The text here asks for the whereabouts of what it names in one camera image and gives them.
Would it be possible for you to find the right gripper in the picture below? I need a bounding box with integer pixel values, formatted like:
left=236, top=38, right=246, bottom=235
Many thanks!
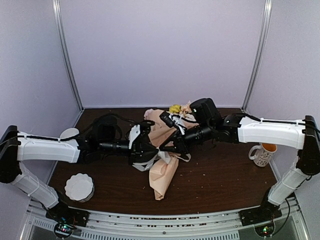
left=159, top=121, right=214, bottom=156

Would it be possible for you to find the white ribbon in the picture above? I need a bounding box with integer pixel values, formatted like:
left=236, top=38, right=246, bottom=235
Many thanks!
left=132, top=151, right=192, bottom=172

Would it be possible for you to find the yellow fake flower stem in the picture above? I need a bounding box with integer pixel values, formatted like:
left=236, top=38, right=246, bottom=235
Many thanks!
left=169, top=104, right=181, bottom=114

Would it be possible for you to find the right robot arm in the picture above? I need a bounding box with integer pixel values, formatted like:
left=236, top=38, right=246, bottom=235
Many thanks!
left=171, top=98, right=320, bottom=221

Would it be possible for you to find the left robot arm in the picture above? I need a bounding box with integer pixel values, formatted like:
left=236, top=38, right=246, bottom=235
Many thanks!
left=0, top=113, right=176, bottom=222

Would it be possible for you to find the peach fake flower stem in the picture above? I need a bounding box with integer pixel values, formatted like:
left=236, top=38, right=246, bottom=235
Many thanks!
left=179, top=100, right=192, bottom=117

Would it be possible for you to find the white scalloped dish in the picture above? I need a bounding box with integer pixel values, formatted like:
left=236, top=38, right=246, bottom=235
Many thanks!
left=64, top=172, right=95, bottom=203

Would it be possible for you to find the small white bowl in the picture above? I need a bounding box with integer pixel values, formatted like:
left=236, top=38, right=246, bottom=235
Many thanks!
left=59, top=127, right=80, bottom=139

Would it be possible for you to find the white patterned mug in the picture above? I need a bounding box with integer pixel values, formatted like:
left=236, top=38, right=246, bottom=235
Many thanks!
left=248, top=143, right=278, bottom=167

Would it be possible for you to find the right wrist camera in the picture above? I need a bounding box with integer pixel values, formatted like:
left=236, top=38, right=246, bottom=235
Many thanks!
left=159, top=111, right=187, bottom=135

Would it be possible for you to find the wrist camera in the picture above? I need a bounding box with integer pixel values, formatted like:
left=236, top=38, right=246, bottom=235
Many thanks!
left=159, top=111, right=187, bottom=135
left=128, top=124, right=141, bottom=149

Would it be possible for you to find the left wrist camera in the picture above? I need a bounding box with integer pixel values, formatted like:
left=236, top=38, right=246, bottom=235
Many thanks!
left=128, top=124, right=141, bottom=149

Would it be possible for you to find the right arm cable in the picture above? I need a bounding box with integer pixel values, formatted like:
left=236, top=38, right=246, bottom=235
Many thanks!
left=239, top=112, right=320, bottom=136

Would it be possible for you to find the front aluminium rail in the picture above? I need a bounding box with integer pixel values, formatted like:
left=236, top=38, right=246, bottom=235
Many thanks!
left=19, top=197, right=311, bottom=240

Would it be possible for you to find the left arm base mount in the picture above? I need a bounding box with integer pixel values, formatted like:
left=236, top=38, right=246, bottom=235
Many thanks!
left=41, top=199, right=90, bottom=240

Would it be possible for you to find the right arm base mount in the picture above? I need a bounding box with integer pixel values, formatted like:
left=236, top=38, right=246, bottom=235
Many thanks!
left=239, top=194, right=282, bottom=238

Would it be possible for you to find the aluminium corner frame post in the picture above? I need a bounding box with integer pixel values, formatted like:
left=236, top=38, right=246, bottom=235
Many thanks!
left=241, top=0, right=273, bottom=112

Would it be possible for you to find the left aluminium frame post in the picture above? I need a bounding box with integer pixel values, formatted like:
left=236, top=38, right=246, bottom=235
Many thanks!
left=52, top=0, right=84, bottom=111

